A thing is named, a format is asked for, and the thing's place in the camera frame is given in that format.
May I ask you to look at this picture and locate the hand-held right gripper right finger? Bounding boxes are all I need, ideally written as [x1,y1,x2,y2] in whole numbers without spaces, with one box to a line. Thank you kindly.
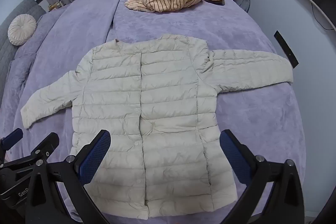
[220,130,305,224]

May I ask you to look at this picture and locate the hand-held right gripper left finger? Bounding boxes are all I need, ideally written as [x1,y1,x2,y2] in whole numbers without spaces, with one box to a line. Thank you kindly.
[25,130,111,224]

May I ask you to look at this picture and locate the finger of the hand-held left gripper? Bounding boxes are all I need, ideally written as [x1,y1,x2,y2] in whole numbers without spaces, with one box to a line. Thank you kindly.
[31,132,59,161]
[0,128,24,153]

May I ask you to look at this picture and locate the cream puffer jacket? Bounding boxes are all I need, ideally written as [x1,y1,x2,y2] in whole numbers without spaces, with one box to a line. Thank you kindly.
[20,34,294,220]

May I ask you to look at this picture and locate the purple fleece blanket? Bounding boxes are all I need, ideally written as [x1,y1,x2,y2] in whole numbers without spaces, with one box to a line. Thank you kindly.
[0,0,306,224]

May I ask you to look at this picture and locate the grey quilted headboard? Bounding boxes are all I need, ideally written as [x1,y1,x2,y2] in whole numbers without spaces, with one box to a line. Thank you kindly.
[0,0,48,101]

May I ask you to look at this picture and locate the round cream pleated cushion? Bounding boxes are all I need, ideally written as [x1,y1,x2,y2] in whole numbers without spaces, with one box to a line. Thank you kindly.
[8,14,37,46]

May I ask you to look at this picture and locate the small yellow clutter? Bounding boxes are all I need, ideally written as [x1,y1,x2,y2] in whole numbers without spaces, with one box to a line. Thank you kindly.
[48,0,65,12]

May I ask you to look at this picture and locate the black wall strip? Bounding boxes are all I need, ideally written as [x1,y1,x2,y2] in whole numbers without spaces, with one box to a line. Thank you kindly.
[273,30,300,67]

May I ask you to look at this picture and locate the black monitor cable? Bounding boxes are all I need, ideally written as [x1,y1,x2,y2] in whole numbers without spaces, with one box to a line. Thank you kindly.
[311,2,335,30]

